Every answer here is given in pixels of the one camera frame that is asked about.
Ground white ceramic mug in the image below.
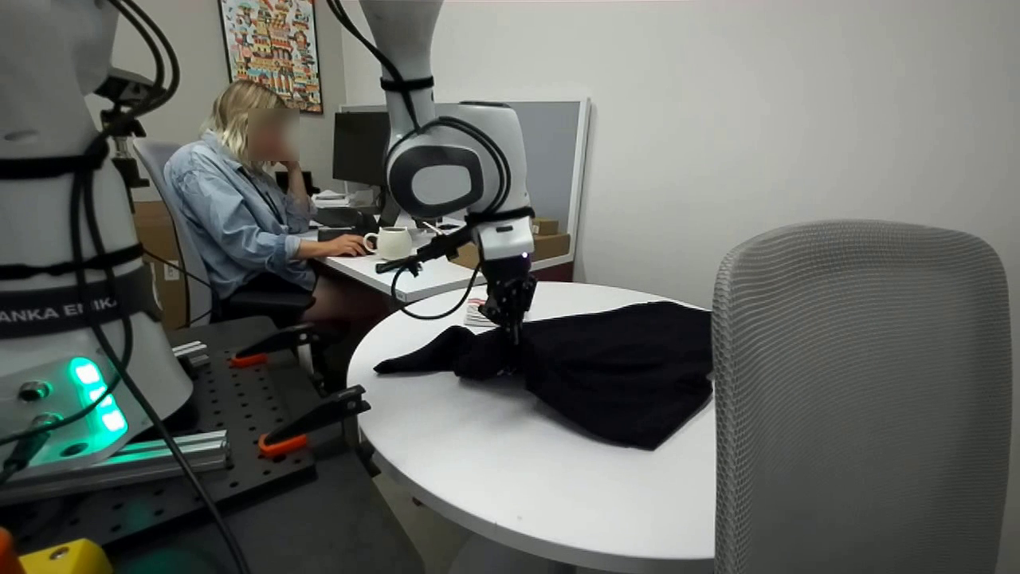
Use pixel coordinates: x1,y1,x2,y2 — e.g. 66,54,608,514
362,224,416,269

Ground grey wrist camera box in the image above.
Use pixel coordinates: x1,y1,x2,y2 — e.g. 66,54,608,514
474,215,538,264

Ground black clamp with orange handle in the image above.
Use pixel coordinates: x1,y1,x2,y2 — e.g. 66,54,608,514
225,323,321,373
253,382,371,463

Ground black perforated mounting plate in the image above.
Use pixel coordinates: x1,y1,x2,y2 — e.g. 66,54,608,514
0,315,368,553

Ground brown cardboard carton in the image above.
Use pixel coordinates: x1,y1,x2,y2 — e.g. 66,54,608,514
129,200,189,327

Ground aluminium rail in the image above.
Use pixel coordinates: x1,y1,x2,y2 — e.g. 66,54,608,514
0,427,232,504

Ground black t-shirt with Mila logo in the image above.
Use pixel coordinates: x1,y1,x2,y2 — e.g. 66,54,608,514
371,300,714,453

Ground yellow control box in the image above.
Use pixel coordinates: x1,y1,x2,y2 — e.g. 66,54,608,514
17,534,113,574

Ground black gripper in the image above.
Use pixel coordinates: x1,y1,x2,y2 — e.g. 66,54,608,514
480,250,542,361

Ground colourful framed wall picture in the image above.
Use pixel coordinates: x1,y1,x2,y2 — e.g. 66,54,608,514
217,0,326,118

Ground large cardboard box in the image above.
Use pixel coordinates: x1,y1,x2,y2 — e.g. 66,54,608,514
528,233,576,260

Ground black base cable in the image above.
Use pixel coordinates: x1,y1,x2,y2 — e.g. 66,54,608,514
61,0,257,574

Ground blonde woman in denim shirt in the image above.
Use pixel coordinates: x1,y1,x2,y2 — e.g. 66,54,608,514
161,79,375,331

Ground black computer monitor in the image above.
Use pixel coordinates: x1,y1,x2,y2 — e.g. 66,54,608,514
330,106,393,192

